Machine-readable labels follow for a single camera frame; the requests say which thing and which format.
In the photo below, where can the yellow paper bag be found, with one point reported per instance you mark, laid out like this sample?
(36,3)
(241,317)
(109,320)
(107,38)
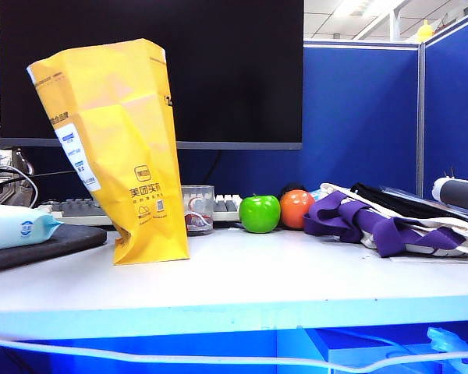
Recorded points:
(121,156)

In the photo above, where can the translucent plastic bag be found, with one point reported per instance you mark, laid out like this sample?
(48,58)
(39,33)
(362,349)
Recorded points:
(448,339)

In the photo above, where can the green apple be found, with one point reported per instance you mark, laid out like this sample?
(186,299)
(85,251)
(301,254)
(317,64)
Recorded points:
(259,214)

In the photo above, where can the clear drinking glass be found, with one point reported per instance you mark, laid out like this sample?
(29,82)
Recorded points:
(198,210)

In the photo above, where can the black computer mouse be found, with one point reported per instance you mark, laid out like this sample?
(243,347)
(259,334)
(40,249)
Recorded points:
(292,186)

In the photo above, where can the orange fruit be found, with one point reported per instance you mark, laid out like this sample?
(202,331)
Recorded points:
(296,208)

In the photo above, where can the teal pouch with fish print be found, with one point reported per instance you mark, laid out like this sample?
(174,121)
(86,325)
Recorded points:
(316,193)

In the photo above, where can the black computer monitor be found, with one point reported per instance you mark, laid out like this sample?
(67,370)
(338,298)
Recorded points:
(238,78)

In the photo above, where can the white and grey keyboard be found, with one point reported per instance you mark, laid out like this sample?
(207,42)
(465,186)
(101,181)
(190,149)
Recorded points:
(78,206)

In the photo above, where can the black fabric pouch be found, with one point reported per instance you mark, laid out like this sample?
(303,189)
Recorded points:
(394,202)

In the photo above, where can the clear plastic zip pouch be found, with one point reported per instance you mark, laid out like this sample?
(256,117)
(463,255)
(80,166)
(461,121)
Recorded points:
(413,195)

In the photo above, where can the black desk mat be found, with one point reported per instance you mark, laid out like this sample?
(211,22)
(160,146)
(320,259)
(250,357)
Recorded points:
(62,241)

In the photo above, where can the blue wet wipes pack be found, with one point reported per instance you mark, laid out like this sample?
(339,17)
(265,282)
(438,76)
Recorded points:
(15,228)

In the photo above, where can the white grey RC transmitter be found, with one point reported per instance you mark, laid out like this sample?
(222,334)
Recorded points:
(460,192)

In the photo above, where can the yellow plastic toy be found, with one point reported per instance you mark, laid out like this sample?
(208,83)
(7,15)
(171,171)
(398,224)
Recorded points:
(425,30)

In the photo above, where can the grey partition post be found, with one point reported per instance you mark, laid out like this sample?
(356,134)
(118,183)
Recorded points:
(421,117)

